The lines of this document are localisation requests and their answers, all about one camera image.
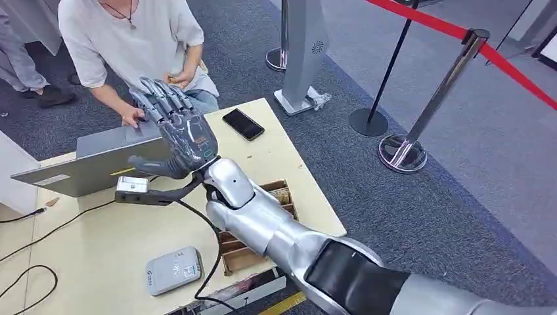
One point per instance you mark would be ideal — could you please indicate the person's right hand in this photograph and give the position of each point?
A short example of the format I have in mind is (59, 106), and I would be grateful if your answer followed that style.
(132, 117)

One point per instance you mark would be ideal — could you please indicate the person's left hand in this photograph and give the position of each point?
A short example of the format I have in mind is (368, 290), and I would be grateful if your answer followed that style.
(180, 79)

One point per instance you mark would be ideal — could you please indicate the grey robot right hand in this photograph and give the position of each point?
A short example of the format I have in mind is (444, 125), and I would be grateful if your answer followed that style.
(189, 139)

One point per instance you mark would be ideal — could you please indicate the grey laptop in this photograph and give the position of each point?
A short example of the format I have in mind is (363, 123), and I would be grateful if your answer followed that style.
(87, 174)

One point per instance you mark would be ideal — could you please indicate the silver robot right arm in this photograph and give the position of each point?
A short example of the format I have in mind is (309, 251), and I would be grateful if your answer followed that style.
(261, 217)

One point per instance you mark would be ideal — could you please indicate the tan wooden chair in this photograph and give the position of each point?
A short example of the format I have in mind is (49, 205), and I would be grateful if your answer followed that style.
(203, 65)

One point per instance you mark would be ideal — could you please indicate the black smartphone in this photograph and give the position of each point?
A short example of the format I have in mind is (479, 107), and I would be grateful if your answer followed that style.
(243, 124)

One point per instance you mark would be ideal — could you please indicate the chrome stanchion behind kiosk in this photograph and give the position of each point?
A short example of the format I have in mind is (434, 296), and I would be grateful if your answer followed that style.
(277, 58)

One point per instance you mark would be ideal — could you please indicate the small tan paper tag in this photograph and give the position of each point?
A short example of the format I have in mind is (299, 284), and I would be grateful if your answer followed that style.
(52, 202)

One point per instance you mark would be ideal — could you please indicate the standing person in grey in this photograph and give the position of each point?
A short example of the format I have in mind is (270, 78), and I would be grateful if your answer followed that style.
(22, 65)

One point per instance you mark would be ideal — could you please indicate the grey kiosk stand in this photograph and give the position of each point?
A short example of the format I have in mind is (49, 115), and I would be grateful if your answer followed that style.
(304, 48)

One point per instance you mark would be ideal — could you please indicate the wooden card box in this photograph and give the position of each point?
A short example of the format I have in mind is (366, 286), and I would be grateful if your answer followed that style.
(243, 256)

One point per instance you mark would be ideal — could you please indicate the white cabinet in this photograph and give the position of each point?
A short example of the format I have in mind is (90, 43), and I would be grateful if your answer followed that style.
(15, 174)

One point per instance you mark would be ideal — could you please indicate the grey flat router box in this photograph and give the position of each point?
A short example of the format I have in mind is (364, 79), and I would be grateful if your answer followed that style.
(174, 270)

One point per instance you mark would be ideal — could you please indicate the clear plastic wrap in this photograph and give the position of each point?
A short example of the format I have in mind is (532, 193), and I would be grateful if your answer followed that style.
(320, 99)

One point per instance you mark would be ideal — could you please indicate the yellow floor tape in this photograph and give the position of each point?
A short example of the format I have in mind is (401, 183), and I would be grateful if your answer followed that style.
(285, 304)

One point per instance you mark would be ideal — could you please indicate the red barrier belt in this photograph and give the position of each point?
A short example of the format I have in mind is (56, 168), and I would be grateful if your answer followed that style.
(435, 24)

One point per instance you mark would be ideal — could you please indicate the black framed board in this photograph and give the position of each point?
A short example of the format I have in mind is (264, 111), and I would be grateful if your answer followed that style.
(546, 50)

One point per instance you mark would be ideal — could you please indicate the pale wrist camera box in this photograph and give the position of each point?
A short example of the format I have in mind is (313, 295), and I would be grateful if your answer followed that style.
(132, 184)

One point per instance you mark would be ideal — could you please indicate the white desk frame rail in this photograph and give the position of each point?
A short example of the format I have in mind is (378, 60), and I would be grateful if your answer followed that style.
(256, 291)

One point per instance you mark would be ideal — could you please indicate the black stanchion post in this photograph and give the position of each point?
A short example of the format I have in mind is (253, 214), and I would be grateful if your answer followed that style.
(389, 69)

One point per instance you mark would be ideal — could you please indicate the chrome stanchion post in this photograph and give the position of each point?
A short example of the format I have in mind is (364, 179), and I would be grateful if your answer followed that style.
(444, 89)

